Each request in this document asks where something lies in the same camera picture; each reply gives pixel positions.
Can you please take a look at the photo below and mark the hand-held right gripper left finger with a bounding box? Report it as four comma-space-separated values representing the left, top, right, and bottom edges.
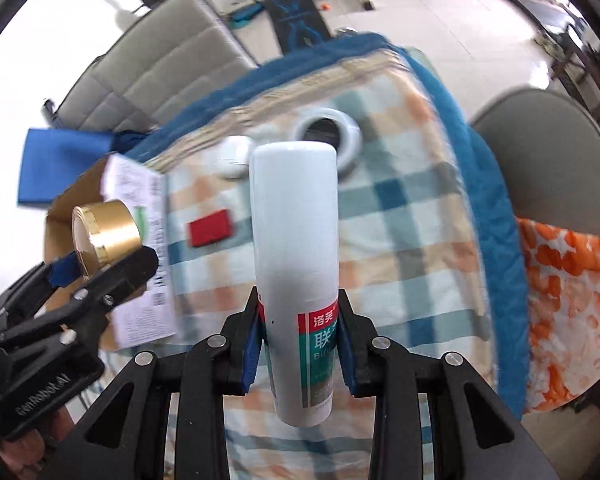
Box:
45, 286, 266, 480

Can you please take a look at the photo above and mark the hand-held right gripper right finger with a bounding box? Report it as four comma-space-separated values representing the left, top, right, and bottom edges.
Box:
335, 289, 562, 480

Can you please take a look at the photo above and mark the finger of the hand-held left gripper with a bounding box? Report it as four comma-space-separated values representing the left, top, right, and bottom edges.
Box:
0, 246, 160, 361
0, 251, 83, 322

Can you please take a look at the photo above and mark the cardboard box with white label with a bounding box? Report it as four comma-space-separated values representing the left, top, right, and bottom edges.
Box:
42, 155, 179, 353

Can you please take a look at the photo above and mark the gold lidded jar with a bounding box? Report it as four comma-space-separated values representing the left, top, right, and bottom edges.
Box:
71, 201, 142, 281

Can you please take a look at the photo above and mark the white bottle with red-green label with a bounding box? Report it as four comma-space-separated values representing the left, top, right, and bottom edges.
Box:
249, 141, 341, 427

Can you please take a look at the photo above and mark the red rectangular block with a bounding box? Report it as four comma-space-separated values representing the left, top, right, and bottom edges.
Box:
188, 209, 234, 249

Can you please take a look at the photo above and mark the blue cloth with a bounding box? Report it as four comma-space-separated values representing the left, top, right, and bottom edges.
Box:
17, 127, 120, 207

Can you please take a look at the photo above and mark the plaid blanket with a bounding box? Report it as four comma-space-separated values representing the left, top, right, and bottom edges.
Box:
80, 50, 497, 480

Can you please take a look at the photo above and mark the white earbuds case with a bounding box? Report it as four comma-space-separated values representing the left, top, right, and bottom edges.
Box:
215, 135, 254, 180

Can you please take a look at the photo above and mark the grey cushioned sofa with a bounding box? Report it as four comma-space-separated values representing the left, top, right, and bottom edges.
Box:
54, 0, 260, 137

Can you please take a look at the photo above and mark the white tape roll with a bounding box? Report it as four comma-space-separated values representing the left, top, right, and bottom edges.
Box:
292, 107, 364, 175

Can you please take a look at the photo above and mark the orange and white cloth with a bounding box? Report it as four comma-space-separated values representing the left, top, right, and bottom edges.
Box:
514, 217, 600, 414

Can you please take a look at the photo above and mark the grey round chair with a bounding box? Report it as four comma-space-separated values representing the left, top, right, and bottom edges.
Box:
467, 87, 600, 242

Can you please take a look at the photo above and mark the teal bag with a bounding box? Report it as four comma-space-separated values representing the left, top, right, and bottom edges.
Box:
229, 2, 267, 30

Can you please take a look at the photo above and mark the black mat with blue pattern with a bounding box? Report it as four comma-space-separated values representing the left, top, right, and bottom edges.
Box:
262, 0, 332, 54

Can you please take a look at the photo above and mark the black desk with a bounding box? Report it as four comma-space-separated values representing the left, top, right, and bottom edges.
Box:
504, 0, 600, 122

